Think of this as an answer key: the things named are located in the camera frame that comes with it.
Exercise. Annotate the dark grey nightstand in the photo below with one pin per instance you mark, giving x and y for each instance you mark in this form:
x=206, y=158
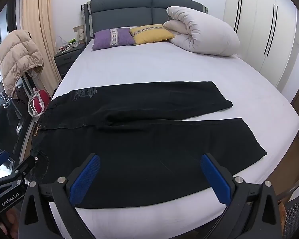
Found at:
x=64, y=59

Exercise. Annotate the purple pillow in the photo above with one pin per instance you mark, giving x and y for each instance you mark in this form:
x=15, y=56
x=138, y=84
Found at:
x=107, y=39

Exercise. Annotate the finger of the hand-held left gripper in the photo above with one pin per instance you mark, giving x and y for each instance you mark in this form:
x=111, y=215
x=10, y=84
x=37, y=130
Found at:
x=25, y=166
x=0, y=160

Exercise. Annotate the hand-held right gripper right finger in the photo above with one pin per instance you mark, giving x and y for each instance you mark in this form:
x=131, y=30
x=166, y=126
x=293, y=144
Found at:
x=215, y=181

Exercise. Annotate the yellow pillow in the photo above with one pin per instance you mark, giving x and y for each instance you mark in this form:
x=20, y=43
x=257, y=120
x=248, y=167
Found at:
x=149, y=36

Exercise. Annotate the person's left hand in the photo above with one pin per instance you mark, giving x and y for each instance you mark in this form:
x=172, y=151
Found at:
x=10, y=225

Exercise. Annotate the grey mesh chair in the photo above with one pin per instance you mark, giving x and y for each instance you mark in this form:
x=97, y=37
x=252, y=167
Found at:
x=296, y=214

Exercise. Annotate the folded white duvet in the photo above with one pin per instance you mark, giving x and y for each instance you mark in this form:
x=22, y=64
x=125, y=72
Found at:
x=204, y=34

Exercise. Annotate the white wardrobe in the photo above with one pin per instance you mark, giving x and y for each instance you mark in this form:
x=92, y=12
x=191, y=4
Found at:
x=254, y=42

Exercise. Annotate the grey padded headboard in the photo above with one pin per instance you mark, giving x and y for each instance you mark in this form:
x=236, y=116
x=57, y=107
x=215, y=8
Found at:
x=119, y=15

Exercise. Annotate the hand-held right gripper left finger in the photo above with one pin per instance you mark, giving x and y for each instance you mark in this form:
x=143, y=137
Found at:
x=86, y=179

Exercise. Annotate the bed with white sheet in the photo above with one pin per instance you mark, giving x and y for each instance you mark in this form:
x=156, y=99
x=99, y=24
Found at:
x=164, y=62

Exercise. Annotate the beige curtain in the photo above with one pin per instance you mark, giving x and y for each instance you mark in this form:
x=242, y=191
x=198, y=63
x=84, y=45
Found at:
x=39, y=17

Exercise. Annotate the beige puffer jacket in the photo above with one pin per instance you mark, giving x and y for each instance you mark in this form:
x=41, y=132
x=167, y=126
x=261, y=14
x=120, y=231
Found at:
x=17, y=57

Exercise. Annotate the black pants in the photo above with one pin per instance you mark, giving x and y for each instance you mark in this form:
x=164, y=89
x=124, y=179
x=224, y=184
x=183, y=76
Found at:
x=139, y=142

